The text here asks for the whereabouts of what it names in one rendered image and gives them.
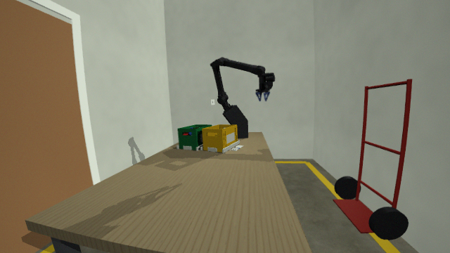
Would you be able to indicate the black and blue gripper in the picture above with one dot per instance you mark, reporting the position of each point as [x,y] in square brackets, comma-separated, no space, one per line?
[259,94]

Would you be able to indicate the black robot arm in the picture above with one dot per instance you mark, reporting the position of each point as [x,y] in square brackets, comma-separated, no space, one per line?
[222,97]

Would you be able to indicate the green crate with dividers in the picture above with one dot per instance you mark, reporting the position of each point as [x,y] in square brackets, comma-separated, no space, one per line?
[197,136]

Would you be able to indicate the white pick list paper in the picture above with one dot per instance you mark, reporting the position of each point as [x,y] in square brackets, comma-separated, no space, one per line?
[237,147]

